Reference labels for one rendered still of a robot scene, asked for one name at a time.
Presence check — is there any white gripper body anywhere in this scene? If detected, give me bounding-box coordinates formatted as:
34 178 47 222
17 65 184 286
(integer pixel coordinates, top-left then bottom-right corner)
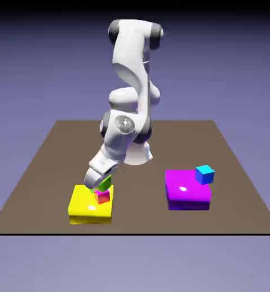
83 167 112 190

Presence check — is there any small green cube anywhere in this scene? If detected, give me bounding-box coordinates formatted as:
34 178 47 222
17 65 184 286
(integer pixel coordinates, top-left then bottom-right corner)
97 175 112 193

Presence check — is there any small red cube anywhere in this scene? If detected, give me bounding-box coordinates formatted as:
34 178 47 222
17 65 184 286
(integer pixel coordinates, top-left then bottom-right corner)
94 189 111 205

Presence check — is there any small blue cube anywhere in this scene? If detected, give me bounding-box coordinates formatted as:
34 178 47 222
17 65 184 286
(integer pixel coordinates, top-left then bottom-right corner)
195 164 215 185

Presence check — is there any large yellow box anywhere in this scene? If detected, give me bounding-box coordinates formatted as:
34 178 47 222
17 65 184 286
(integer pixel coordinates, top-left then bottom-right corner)
67 184 114 225

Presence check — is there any large purple box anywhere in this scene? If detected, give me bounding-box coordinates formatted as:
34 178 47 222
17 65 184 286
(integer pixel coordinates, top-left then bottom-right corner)
165 169 212 211

